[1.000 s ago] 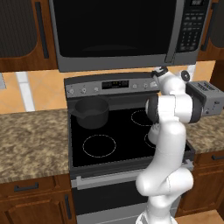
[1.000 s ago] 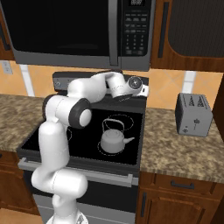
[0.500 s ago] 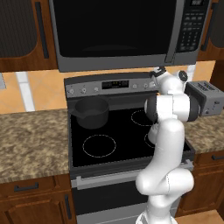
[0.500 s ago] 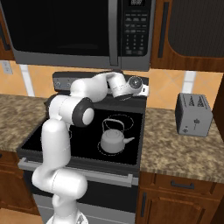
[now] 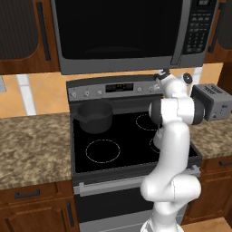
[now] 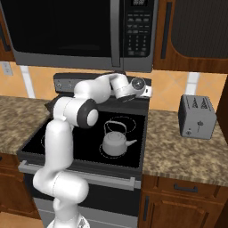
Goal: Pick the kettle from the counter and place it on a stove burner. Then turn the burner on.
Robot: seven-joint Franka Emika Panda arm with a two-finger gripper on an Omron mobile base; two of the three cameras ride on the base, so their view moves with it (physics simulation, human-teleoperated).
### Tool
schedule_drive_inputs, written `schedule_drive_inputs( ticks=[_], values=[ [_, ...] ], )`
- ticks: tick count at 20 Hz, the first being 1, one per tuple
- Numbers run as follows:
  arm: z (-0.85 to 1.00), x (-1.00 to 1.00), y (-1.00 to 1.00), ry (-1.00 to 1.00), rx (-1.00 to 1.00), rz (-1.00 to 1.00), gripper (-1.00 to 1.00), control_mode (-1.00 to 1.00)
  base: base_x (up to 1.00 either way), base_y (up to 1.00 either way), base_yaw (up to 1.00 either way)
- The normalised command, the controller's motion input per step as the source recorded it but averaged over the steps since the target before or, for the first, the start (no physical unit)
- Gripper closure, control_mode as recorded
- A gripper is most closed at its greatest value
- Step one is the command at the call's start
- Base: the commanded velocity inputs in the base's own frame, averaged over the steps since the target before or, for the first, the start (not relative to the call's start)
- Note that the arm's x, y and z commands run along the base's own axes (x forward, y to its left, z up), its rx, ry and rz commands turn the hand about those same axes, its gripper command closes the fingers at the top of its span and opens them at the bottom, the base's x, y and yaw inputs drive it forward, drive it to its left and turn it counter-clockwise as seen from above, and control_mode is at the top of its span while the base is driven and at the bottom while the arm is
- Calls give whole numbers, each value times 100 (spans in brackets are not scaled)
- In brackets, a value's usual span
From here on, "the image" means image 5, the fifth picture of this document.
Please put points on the grey wall outlet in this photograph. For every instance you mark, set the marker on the grey wall outlet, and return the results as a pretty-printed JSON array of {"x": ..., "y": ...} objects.
[{"x": 2, "y": 84}]

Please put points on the grey microwave oven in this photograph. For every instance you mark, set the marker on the grey microwave oven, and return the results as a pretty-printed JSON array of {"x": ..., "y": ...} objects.
[{"x": 120, "y": 65}]

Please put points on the black oven door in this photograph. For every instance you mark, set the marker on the black oven door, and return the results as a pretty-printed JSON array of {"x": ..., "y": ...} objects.
[{"x": 114, "y": 205}]

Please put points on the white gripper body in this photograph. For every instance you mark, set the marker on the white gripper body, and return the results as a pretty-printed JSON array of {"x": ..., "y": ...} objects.
[{"x": 156, "y": 143}]

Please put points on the grey stove knob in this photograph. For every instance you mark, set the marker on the grey stove knob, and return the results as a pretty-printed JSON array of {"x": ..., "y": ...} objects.
[
  {"x": 99, "y": 92},
  {"x": 151, "y": 88},
  {"x": 139, "y": 89},
  {"x": 73, "y": 95},
  {"x": 87, "y": 94}
]

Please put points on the brown wall cupboard door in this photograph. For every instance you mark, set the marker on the brown wall cupboard door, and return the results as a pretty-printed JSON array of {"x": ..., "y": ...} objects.
[
  {"x": 18, "y": 30},
  {"x": 225, "y": 54}
]

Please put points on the brown base cupboard door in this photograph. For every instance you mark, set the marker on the brown base cupboard door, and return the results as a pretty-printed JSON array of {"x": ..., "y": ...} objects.
[
  {"x": 36, "y": 219},
  {"x": 216, "y": 196}
]

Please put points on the grey toaster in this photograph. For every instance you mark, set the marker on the grey toaster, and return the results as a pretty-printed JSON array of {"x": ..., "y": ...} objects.
[{"x": 211, "y": 102}]

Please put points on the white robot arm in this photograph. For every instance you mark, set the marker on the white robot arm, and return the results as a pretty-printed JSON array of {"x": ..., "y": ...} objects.
[{"x": 175, "y": 151}]

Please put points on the black microwave door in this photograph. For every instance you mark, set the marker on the black microwave door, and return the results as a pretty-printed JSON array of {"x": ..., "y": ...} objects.
[{"x": 114, "y": 27}]

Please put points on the dark grey saucepan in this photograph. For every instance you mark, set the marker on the dark grey saucepan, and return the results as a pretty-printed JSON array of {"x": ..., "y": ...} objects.
[{"x": 96, "y": 116}]

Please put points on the brown drawer front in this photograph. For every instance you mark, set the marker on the brown drawer front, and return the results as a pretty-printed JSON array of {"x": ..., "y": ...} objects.
[
  {"x": 211, "y": 166},
  {"x": 48, "y": 195}
]

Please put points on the grey stove with black hob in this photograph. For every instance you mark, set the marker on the grey stove with black hob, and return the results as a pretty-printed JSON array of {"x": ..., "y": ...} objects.
[{"x": 127, "y": 142}]

